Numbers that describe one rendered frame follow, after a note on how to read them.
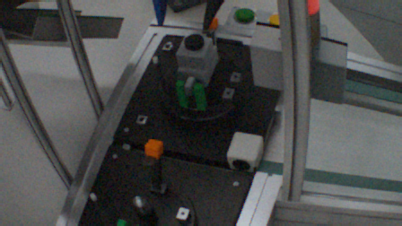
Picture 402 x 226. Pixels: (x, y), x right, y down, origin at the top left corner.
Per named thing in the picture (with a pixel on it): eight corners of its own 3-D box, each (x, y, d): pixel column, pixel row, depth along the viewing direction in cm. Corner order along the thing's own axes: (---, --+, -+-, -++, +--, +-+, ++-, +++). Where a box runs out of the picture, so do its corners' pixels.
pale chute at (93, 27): (74, 29, 104) (80, 10, 103) (117, 39, 99) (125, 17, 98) (-4, 30, 79) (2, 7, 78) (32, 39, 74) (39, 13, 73)
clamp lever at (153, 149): (153, 181, 77) (150, 137, 73) (166, 184, 77) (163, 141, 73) (144, 195, 74) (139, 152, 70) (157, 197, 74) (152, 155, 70)
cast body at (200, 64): (193, 55, 88) (187, 24, 82) (219, 58, 87) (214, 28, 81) (175, 93, 83) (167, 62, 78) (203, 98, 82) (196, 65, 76)
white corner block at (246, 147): (236, 145, 85) (234, 130, 82) (264, 150, 84) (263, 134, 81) (227, 169, 82) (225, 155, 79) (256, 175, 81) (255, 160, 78)
